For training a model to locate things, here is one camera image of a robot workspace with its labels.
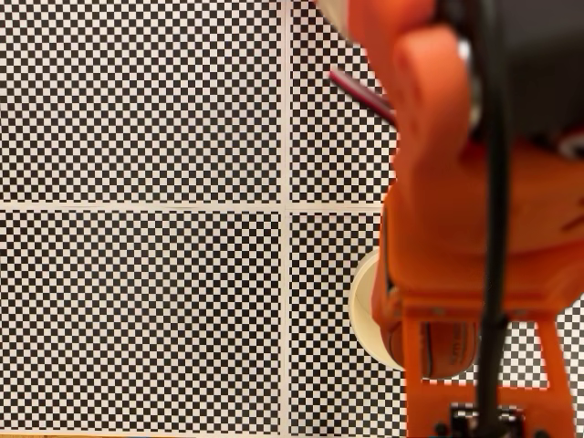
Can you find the small orange basketball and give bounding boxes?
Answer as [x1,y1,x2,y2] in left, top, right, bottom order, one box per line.
[381,318,481,380]

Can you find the black camera cable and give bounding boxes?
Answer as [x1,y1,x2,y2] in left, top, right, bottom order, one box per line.
[472,0,519,438]

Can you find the white paper cup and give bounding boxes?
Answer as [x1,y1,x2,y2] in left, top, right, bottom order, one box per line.
[348,248,407,371]

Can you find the dark red cable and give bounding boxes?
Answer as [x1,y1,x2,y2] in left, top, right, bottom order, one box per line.
[328,68,397,125]

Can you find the black white checkerboard paper sheet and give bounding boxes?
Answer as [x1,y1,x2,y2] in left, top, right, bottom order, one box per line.
[289,212,584,438]
[0,209,283,434]
[289,0,399,205]
[0,0,283,204]

